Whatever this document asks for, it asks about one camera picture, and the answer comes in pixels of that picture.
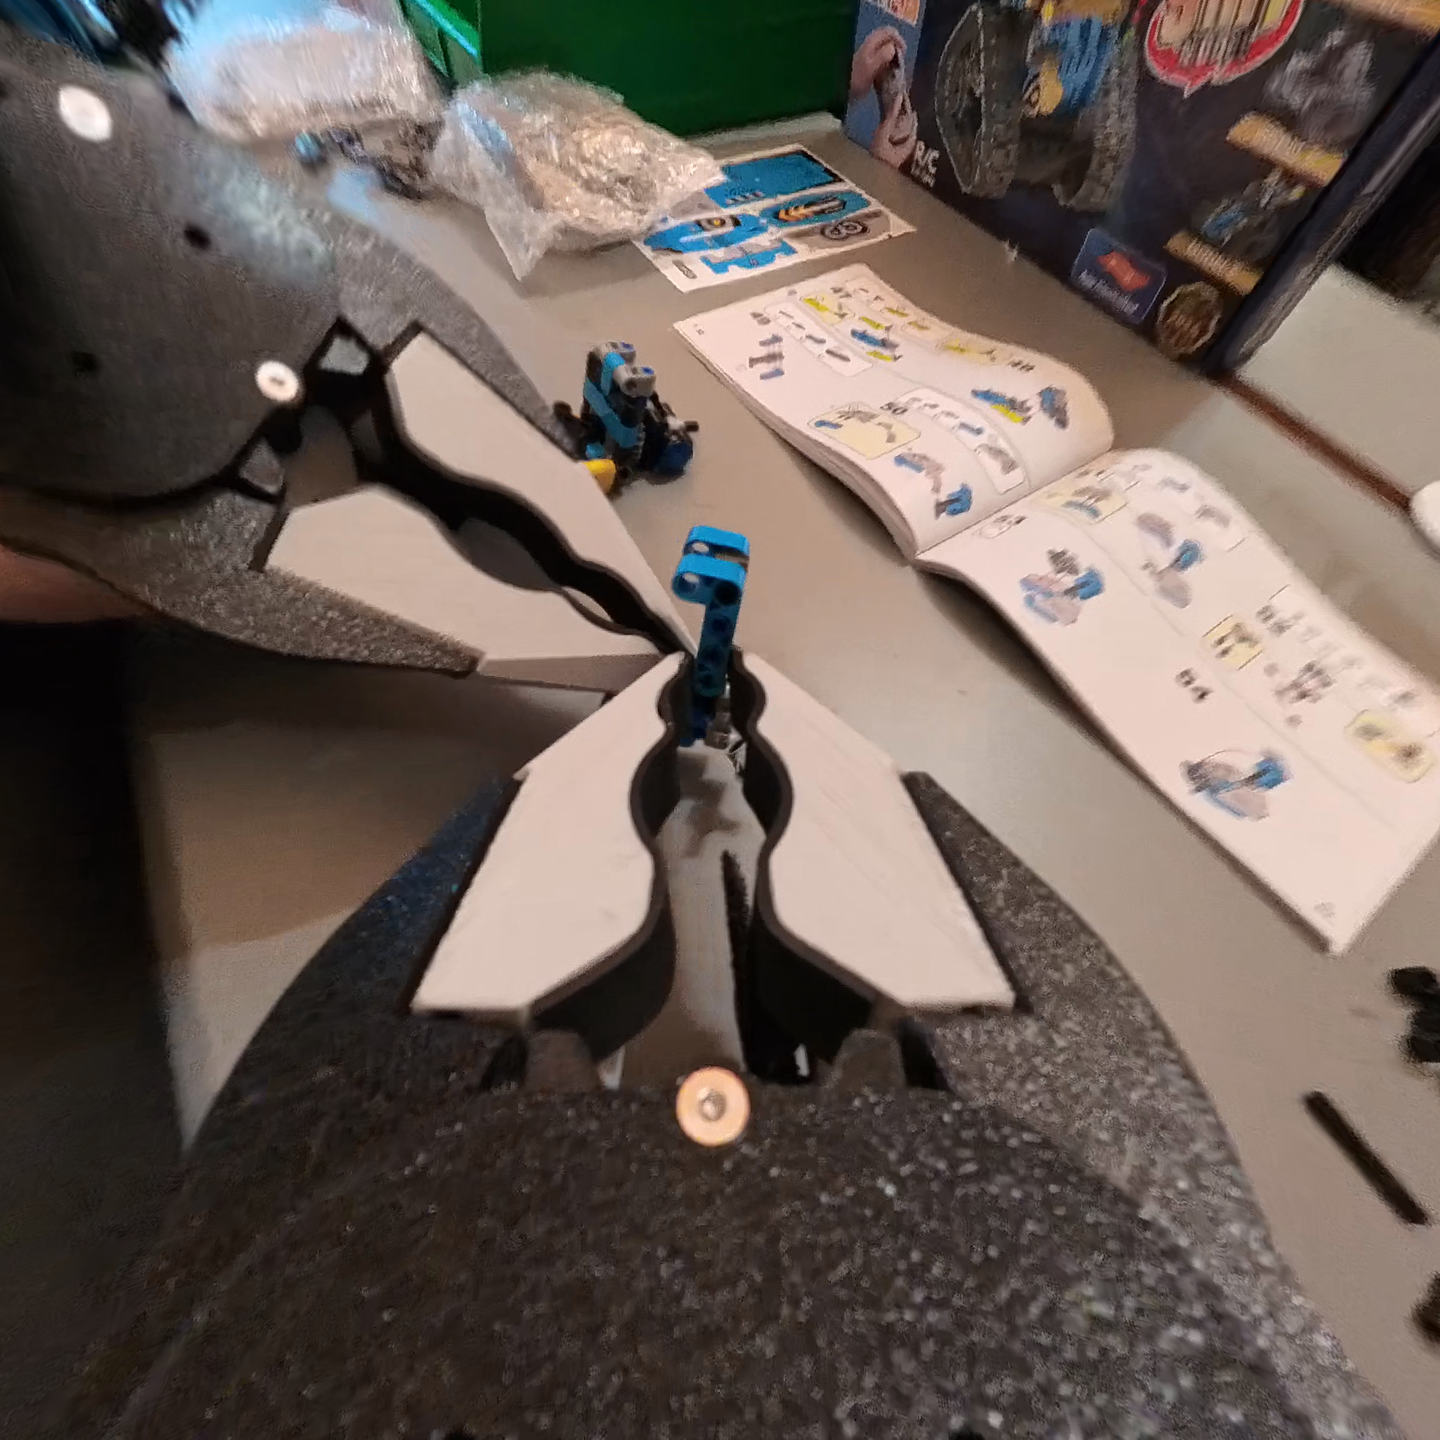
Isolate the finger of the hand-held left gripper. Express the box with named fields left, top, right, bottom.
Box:
left=259, top=496, right=661, bottom=692
left=371, top=326, right=696, bottom=657

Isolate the pile of small brick parts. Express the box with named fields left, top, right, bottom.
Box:
left=1307, top=969, right=1440, bottom=1343

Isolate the open instruction booklet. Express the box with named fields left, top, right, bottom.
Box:
left=674, top=262, right=1440, bottom=954

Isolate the dark blue toy kit box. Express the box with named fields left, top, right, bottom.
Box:
left=845, top=0, right=1440, bottom=378

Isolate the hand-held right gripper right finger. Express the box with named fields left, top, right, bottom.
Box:
left=735, top=652, right=1015, bottom=1019

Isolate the grey desk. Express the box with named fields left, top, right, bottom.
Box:
left=122, top=112, right=1440, bottom=1440

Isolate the blue beams black axle assembly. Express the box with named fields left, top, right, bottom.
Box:
left=674, top=524, right=751, bottom=751

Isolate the green plastic bin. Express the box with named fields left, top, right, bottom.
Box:
left=397, top=0, right=858, bottom=138

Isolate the blue yellow brick vehicle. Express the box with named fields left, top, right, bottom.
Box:
left=556, top=343, right=699, bottom=496

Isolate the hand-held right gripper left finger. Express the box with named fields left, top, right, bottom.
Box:
left=410, top=652, right=690, bottom=1028

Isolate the person's left forearm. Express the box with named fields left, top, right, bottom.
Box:
left=0, top=537, right=153, bottom=628

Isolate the clear plastic bag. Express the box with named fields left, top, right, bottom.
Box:
left=172, top=0, right=445, bottom=199
left=436, top=65, right=721, bottom=282

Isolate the blue sticker sheet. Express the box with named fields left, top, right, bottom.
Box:
left=634, top=147, right=916, bottom=293

